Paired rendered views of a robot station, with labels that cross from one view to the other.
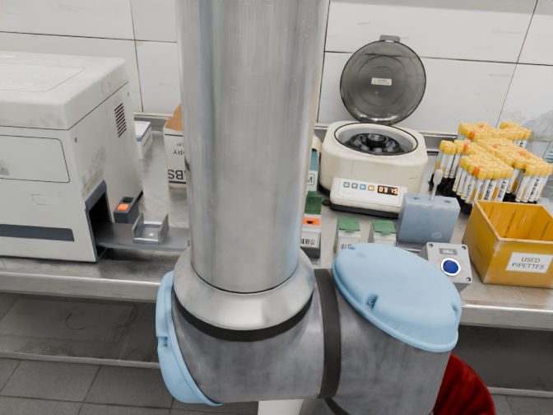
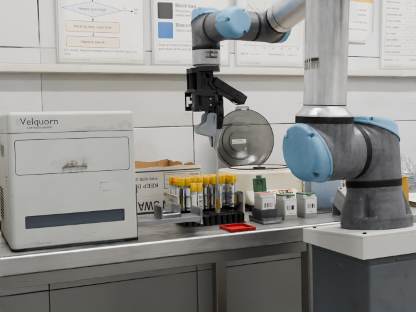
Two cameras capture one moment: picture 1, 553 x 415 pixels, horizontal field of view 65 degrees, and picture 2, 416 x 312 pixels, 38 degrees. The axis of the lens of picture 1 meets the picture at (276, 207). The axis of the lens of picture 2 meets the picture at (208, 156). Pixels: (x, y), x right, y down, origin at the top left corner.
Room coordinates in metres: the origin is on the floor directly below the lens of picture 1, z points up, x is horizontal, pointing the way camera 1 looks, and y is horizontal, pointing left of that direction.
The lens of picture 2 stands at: (-0.72, 0.74, 1.14)
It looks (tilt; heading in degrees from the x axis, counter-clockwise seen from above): 3 degrees down; 335
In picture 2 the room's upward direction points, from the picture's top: 1 degrees counter-clockwise
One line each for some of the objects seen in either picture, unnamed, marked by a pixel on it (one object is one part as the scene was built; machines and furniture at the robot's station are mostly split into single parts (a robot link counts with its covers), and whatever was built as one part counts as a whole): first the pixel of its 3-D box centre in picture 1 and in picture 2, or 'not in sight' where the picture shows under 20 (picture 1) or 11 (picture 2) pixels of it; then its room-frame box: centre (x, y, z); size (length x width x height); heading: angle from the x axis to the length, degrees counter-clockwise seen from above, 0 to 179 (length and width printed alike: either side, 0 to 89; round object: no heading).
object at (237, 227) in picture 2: not in sight; (237, 227); (0.60, 0.06, 0.88); 0.07 x 0.07 x 0.01; 89
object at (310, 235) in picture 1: (308, 235); (264, 204); (0.67, -0.06, 0.92); 0.05 x 0.04 x 0.06; 177
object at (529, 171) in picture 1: (522, 188); not in sight; (0.88, -0.56, 0.93); 0.02 x 0.02 x 0.11
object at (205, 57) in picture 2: not in sight; (207, 59); (0.73, 0.07, 1.31); 0.08 x 0.08 x 0.05
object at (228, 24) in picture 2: not in sight; (232, 25); (0.63, 0.04, 1.39); 0.11 x 0.11 x 0.08; 7
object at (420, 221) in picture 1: (425, 221); (323, 194); (0.73, -0.30, 0.92); 0.10 x 0.07 x 0.10; 84
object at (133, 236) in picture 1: (138, 231); (158, 215); (0.65, 0.25, 0.92); 0.21 x 0.07 x 0.05; 89
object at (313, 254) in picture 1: (307, 246); (264, 214); (0.67, -0.06, 0.89); 0.09 x 0.05 x 0.04; 177
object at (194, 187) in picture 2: not in sight; (209, 202); (0.73, 0.07, 0.93); 0.17 x 0.09 x 0.11; 89
